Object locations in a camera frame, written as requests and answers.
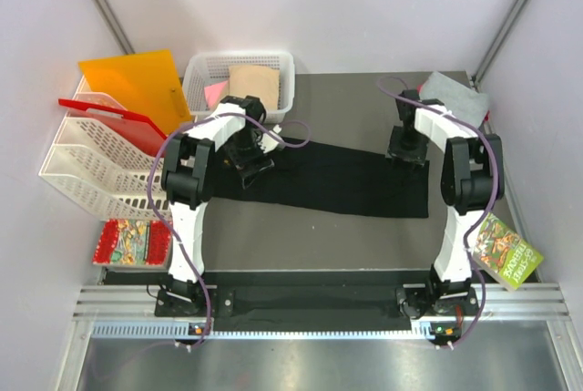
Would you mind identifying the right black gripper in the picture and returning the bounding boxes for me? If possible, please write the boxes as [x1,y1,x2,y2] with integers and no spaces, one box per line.
[386,126,429,172]

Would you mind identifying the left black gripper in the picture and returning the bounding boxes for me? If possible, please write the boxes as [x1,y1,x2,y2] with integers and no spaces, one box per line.
[224,128,273,188]

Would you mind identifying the black t shirt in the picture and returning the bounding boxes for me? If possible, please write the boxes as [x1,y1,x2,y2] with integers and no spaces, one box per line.
[213,141,429,219]

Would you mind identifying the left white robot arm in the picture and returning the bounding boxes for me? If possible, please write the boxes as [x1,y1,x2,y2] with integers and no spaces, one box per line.
[159,96,278,316]

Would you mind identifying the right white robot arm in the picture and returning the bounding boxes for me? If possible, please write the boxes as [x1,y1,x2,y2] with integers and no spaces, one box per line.
[387,88,505,319]

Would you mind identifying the pink item in basket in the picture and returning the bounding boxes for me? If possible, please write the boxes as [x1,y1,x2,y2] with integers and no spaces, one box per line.
[204,80,230,110]

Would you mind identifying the folded grey t shirt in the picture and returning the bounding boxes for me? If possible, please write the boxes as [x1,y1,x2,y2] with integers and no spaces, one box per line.
[420,72,490,128]

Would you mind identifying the tan folded t shirt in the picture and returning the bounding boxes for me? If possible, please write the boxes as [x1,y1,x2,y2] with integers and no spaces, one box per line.
[229,65,280,111]

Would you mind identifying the white plastic basket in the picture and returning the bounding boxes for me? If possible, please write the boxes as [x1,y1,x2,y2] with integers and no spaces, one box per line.
[182,51,295,123]

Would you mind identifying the red plastic folder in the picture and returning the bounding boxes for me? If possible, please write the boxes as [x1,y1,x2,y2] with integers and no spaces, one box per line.
[58,98,167,157]

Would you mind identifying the orange plastic folder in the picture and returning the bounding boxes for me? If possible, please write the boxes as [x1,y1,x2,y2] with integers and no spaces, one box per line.
[78,49,191,135]

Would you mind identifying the white file rack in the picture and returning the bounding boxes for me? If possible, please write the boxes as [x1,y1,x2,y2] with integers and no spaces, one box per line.
[37,76,188,221]

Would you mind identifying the green book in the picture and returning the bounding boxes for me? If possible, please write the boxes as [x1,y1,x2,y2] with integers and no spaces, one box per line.
[472,213,544,291]

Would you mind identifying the red comic book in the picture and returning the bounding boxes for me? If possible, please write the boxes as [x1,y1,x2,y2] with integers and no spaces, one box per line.
[92,219,172,271]

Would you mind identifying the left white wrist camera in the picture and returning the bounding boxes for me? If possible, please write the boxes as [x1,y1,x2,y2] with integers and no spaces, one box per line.
[260,124,285,154]

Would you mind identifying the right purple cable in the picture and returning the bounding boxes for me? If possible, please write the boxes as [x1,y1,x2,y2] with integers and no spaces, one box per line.
[376,76,499,349]

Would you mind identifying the purple cable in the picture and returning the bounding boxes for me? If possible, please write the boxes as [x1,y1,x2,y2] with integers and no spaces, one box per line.
[148,113,312,349]
[376,76,499,349]

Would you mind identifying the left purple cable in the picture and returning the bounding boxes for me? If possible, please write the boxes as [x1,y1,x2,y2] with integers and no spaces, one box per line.
[148,113,312,349]

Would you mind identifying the white slotted cable duct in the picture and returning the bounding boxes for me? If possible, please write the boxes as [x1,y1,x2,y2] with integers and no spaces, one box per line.
[90,321,461,341]

